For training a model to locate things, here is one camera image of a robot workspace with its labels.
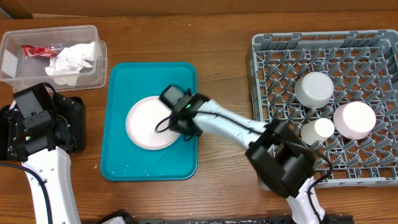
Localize black rectangular tray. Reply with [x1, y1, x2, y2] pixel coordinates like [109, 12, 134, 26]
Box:
[1, 93, 86, 162]

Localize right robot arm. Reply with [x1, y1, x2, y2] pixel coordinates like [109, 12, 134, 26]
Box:
[160, 92, 326, 223]

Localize red snack wrapper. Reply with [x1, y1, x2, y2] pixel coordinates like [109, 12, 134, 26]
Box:
[21, 45, 63, 58]

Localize pink saucer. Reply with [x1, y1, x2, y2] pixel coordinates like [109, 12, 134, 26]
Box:
[333, 101, 376, 140]

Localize grey small bowl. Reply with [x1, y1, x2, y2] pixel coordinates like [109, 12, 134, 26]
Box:
[294, 72, 334, 109]

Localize teal serving tray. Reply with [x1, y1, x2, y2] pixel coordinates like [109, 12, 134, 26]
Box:
[101, 62, 198, 181]

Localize small white cup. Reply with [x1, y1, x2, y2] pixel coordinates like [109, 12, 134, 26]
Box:
[301, 118, 335, 145]

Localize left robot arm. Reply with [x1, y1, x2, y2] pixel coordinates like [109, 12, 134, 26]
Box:
[1, 114, 85, 223]

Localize white napkin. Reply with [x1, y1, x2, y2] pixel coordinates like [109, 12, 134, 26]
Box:
[45, 57, 93, 86]
[59, 42, 95, 68]

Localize large pink plate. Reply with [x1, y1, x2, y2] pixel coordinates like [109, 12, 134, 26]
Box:
[125, 96, 180, 150]

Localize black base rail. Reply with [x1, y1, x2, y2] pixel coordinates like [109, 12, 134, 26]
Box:
[99, 208, 355, 224]

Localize clear plastic bin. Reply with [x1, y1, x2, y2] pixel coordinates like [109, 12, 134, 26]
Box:
[1, 25, 108, 92]

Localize grey dishwasher rack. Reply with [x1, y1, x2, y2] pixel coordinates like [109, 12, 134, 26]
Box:
[246, 29, 397, 188]

